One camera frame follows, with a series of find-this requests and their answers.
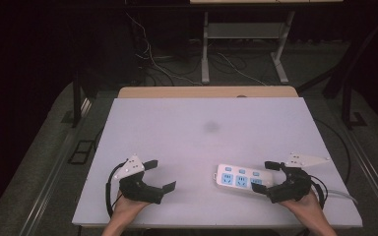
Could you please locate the white power strip blue sockets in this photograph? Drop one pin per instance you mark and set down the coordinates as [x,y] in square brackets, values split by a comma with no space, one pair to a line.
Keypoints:
[239,178]

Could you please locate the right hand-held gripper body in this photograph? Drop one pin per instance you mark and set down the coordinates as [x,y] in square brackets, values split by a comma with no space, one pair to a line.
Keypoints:
[293,188]

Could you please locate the person's left hand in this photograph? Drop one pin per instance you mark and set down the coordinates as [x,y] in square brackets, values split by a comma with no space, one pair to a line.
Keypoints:
[128,207]

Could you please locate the white table mat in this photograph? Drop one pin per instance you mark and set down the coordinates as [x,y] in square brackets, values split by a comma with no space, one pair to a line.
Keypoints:
[206,137]

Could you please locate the black floor frame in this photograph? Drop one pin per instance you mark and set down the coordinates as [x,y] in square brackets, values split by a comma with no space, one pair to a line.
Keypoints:
[82,151]

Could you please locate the person's right hand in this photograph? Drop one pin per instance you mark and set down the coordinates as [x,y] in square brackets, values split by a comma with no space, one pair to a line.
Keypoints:
[306,208]

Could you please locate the black metal stand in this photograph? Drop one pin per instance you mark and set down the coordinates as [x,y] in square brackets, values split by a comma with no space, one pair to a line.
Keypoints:
[349,98]
[76,98]

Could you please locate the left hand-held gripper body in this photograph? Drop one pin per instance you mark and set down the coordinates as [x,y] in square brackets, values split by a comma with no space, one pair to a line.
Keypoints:
[138,191]

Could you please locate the white metal stand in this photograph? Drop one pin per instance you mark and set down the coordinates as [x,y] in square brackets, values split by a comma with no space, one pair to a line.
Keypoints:
[242,31]

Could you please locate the aluminium floor rail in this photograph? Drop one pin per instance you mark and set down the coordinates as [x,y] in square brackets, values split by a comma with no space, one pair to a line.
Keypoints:
[49,187]
[372,170]

